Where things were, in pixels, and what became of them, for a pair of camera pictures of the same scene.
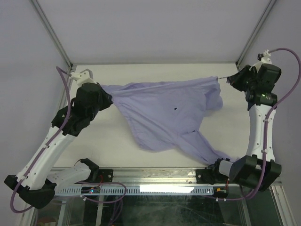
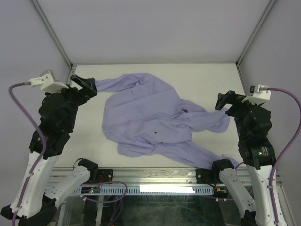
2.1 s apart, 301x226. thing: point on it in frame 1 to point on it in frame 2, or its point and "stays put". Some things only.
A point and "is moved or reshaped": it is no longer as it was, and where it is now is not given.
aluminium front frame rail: (147, 176) stays put
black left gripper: (107, 99) to (89, 89)
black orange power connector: (220, 192) stays put
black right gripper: (234, 80) to (230, 97)
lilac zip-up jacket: (169, 115) is moved or reshaped
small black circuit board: (90, 189) stays put
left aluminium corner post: (52, 35) stays put
